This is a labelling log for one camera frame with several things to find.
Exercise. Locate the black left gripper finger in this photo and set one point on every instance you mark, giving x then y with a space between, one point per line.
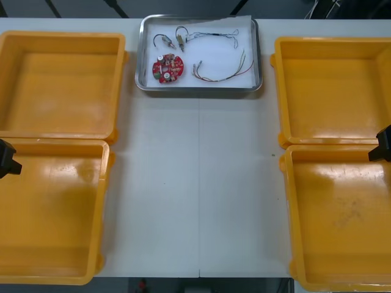
12 169
6 152

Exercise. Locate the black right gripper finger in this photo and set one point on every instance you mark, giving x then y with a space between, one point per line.
382 155
385 137

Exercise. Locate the steel tray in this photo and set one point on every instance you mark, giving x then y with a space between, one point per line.
139 61

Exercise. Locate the yellow-orange plastic bin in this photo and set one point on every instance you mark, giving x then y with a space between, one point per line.
336 219
52 213
61 85
330 91

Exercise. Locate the round red circuit board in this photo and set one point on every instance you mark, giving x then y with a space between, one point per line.
168 69

